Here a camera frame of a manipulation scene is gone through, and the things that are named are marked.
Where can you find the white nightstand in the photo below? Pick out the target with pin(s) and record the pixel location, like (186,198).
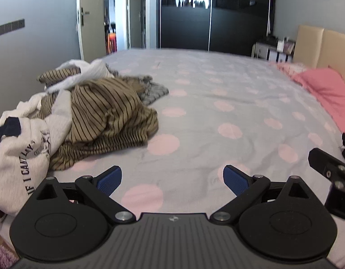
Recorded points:
(263,51)

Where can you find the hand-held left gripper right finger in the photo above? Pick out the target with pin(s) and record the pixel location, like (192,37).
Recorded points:
(236,180)

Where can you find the orange item in hallway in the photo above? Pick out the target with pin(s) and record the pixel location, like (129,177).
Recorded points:
(111,43)

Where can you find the white printed sweatshirt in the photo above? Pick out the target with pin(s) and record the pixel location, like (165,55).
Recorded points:
(18,157)

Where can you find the white cup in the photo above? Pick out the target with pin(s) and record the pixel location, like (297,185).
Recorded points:
(281,46)

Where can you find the beige padded headboard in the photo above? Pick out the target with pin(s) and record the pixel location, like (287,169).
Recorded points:
(323,47)

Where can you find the brown striped garment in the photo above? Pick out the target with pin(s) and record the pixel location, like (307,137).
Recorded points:
(111,112)

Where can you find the purple fluffy rug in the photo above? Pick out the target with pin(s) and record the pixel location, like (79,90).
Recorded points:
(3,255)

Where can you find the small photo frame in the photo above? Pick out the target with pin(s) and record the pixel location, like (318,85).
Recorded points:
(289,47)

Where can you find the white fluffy garment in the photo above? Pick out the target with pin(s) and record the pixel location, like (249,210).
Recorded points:
(91,68)

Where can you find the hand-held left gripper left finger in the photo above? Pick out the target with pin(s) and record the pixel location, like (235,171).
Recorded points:
(111,180)

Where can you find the light pink patterned pillow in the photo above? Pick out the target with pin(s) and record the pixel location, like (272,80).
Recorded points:
(290,67)

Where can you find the grey wall strip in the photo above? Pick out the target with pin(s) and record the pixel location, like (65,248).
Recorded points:
(8,28)

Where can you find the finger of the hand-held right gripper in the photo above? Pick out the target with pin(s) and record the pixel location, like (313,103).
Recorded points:
(323,162)

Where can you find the grey checked garment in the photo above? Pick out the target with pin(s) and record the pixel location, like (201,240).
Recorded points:
(154,91)

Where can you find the black sliding wardrobe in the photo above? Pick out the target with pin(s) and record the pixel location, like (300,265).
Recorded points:
(211,25)

